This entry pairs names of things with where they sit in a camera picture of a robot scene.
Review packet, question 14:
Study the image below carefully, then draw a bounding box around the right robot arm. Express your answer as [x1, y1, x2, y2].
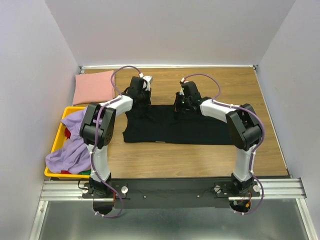
[175, 78, 265, 196]

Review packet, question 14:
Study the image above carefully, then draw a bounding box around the lavender t-shirt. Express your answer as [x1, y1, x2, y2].
[45, 108, 92, 175]

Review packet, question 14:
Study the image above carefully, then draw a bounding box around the black t-shirt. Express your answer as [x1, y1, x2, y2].
[123, 105, 233, 145]

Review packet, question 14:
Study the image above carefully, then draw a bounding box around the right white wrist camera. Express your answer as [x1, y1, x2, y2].
[179, 77, 186, 96]

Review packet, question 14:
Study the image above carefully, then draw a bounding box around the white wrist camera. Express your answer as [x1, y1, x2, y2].
[142, 75, 153, 91]
[179, 77, 186, 96]

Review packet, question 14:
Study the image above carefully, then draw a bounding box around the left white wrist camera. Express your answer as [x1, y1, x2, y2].
[142, 75, 153, 91]

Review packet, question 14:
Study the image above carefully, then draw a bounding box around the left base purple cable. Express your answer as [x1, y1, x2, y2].
[94, 182, 128, 219]

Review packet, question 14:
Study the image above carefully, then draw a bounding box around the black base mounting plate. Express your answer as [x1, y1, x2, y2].
[81, 177, 260, 216]

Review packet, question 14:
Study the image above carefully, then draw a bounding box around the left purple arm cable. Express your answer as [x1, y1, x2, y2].
[89, 65, 145, 181]

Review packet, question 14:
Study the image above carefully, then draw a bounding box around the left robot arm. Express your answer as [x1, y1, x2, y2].
[79, 75, 153, 198]

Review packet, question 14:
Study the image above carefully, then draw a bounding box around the pink folded t-shirt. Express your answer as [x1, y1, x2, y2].
[72, 70, 115, 105]

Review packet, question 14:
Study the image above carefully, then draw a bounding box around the yellow plastic bin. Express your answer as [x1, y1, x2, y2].
[44, 106, 106, 179]

